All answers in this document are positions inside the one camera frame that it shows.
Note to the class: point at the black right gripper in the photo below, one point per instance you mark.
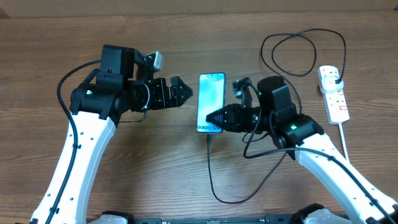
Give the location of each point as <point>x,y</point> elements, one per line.
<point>234,119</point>

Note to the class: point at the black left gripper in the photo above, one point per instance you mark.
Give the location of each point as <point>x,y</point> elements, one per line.
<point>163,101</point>

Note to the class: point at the Samsung Galaxy smartphone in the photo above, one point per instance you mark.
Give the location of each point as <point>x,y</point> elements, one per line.
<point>210,98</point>

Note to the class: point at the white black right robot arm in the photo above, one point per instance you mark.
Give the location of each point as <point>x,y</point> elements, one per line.
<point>305,141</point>

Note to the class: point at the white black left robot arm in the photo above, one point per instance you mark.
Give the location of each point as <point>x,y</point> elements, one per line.
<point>124,82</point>

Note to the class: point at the white charger plug adapter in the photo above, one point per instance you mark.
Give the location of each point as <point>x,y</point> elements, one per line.
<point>329,84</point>

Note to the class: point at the white power strip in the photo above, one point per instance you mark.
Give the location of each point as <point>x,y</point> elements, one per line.
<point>335,103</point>

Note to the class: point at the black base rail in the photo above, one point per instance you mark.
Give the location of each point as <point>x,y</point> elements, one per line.
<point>112,217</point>

